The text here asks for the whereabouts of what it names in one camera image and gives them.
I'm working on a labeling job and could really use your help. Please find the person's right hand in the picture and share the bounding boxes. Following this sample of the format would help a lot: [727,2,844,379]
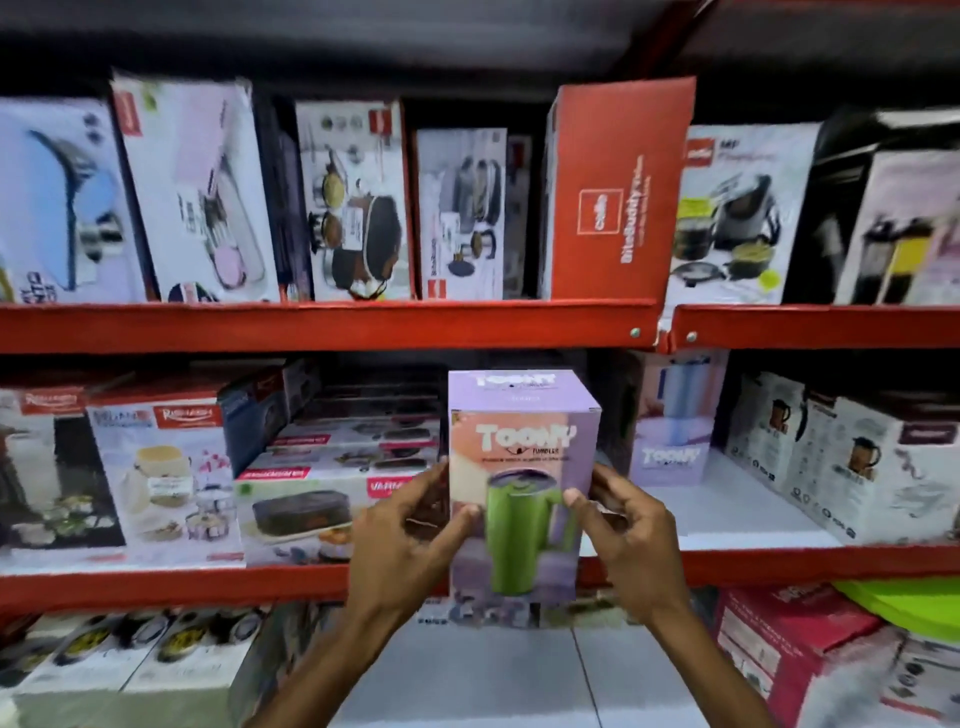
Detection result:
[563,463,692,625]

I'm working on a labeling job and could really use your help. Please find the person's left hand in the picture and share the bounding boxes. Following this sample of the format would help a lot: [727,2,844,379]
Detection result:
[348,462,482,615]

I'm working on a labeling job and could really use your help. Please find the purple green tumbler box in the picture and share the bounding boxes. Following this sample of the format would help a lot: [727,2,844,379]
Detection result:
[447,369,603,607]

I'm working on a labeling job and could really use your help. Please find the person's right forearm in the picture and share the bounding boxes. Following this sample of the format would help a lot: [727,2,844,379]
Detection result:
[645,600,778,728]

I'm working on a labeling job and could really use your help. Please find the purple blue tumbler box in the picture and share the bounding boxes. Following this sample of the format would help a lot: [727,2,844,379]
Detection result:
[628,350,730,489]

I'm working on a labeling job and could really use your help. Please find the flat white red box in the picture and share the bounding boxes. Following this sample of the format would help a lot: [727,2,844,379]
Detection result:
[271,416,444,449]
[251,441,442,478]

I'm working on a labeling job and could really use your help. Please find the flat black lunchbox picture box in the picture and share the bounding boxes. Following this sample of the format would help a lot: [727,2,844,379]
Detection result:
[234,466,451,565]

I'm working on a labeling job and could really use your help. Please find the white shelf board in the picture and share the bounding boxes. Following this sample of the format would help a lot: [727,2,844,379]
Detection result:
[328,621,715,728]

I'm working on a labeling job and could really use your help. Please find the dark blue box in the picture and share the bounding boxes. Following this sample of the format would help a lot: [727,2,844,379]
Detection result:
[219,358,320,477]

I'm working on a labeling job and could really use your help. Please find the red metal shelf beam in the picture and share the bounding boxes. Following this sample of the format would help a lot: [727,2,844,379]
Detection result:
[0,298,666,355]
[666,303,960,354]
[0,543,960,615]

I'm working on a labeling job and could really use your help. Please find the pink cardboard box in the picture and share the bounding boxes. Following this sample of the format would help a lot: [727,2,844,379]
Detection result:
[711,583,905,728]

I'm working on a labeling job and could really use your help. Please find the white yellow-black item box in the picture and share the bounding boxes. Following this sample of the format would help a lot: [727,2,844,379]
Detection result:
[122,606,273,696]
[0,613,48,687]
[13,610,172,696]

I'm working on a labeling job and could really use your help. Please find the white casserole set box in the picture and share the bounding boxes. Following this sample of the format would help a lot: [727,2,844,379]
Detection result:
[85,396,247,565]

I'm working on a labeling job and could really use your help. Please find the large white kettle box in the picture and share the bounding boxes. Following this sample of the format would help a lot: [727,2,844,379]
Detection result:
[782,396,960,546]

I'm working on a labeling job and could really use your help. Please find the white cookware picture box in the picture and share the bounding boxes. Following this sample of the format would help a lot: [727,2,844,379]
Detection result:
[414,127,509,302]

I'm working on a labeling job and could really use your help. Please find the plain red cardboard box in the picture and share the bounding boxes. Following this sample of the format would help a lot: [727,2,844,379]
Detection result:
[540,76,698,303]

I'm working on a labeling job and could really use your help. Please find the green plastic lid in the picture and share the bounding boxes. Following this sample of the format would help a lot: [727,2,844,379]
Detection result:
[831,576,960,644]

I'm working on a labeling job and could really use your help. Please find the white lunch container set box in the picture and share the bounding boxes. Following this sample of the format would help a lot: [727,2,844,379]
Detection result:
[663,122,824,308]

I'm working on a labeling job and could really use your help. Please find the cookware set box red edge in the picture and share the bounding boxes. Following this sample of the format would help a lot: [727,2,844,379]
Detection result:
[294,99,416,303]

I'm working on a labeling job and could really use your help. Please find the dark narrow box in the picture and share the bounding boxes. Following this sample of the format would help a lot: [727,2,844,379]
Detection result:
[253,96,314,303]

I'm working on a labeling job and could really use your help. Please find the white printed box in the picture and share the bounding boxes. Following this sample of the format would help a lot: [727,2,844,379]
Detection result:
[876,636,960,728]

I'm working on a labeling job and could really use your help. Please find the dark picture cookware box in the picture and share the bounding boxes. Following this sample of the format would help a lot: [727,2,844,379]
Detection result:
[0,384,126,558]

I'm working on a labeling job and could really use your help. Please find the black cardboard box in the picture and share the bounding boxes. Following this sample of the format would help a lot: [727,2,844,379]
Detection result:
[782,107,960,306]

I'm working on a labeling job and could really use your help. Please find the white blender bottle box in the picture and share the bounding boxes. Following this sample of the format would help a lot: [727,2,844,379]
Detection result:
[834,148,960,307]

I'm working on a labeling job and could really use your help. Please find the white pink appliance box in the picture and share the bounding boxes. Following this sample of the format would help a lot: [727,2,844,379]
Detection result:
[111,73,280,305]

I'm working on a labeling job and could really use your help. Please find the white blue appliance box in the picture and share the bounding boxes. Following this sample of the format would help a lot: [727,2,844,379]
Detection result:
[0,96,149,306]

